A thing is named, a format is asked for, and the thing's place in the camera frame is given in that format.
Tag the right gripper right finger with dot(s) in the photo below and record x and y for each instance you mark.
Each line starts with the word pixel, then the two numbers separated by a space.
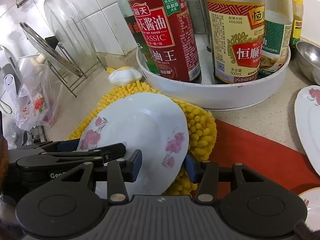
pixel 209 174

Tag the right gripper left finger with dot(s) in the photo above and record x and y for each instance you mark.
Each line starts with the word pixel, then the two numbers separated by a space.
pixel 79 183

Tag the white floral plate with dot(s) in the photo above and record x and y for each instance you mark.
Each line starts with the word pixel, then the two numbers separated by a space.
pixel 150 122
pixel 307 117

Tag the steel bowl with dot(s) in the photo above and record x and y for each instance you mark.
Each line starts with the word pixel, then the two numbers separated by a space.
pixel 307 57

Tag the yellow chenille mat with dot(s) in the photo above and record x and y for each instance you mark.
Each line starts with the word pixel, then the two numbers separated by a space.
pixel 201 127

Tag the red table mat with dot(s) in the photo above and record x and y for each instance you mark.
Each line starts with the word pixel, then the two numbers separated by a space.
pixel 275 161

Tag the white rotating condiment rack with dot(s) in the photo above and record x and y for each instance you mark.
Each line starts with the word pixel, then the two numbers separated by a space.
pixel 210 95

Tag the plastic bag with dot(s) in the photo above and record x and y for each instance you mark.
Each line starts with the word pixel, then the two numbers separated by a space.
pixel 38 99

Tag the small floral plate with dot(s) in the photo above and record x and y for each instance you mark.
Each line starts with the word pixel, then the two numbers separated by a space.
pixel 311 199

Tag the metal rimmed pot lid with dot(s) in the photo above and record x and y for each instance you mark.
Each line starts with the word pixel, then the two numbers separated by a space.
pixel 51 54

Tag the glass pot lid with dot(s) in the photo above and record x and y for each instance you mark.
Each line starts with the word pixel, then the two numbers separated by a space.
pixel 70 31

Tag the yellow label vinegar bottle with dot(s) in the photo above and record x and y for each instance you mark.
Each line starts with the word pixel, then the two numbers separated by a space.
pixel 236 34

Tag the yellow label oil bottle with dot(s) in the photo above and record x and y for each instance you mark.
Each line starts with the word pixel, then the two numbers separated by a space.
pixel 298 11

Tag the red label soy sauce bottle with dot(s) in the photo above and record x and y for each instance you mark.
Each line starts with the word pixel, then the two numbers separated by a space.
pixel 168 31

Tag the green label seafood sauce bottle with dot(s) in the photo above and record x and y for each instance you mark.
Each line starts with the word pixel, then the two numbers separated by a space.
pixel 278 24

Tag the wire lid rack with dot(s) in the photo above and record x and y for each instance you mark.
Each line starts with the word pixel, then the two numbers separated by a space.
pixel 68 79

